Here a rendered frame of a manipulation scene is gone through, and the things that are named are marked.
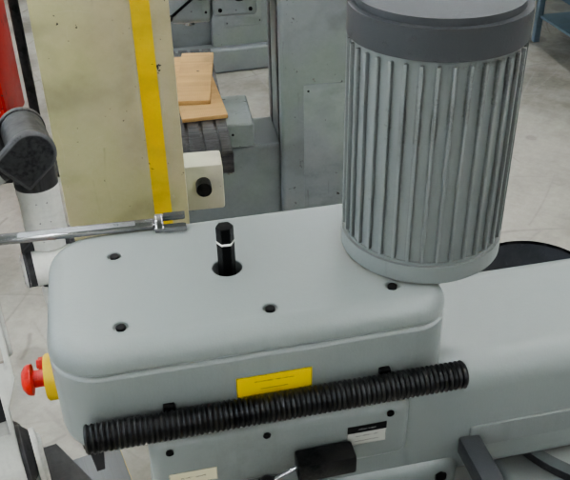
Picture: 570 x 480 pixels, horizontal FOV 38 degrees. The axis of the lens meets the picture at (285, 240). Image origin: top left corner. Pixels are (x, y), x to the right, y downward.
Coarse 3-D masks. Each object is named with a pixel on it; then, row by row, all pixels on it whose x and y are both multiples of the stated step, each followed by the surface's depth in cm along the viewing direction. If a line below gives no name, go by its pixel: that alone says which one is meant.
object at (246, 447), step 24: (360, 408) 104; (384, 408) 104; (408, 408) 106; (216, 432) 101; (240, 432) 101; (264, 432) 102; (288, 432) 103; (312, 432) 104; (336, 432) 105; (360, 432) 105; (384, 432) 106; (168, 456) 100; (192, 456) 101; (216, 456) 102; (240, 456) 103; (264, 456) 104; (288, 456) 105; (360, 456) 108
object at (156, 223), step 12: (156, 216) 111; (168, 216) 111; (180, 216) 111; (60, 228) 109; (72, 228) 109; (84, 228) 109; (96, 228) 109; (108, 228) 108; (120, 228) 108; (132, 228) 109; (144, 228) 109; (156, 228) 108; (168, 228) 108; (180, 228) 109; (0, 240) 106; (12, 240) 107; (24, 240) 107; (36, 240) 107
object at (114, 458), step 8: (88, 456) 272; (112, 456) 271; (120, 456) 271; (80, 464) 269; (88, 464) 269; (112, 464) 269; (120, 464) 269; (88, 472) 266; (96, 472) 266; (104, 472) 266; (112, 472) 266; (120, 472) 266; (128, 472) 266
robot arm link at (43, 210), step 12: (48, 192) 170; (60, 192) 175; (24, 204) 171; (36, 204) 170; (48, 204) 171; (60, 204) 175; (24, 216) 173; (36, 216) 172; (48, 216) 173; (60, 216) 175; (36, 228) 173; (48, 228) 174; (48, 240) 175; (60, 240) 177; (72, 240) 179; (24, 252) 176; (24, 264) 175; (24, 276) 176
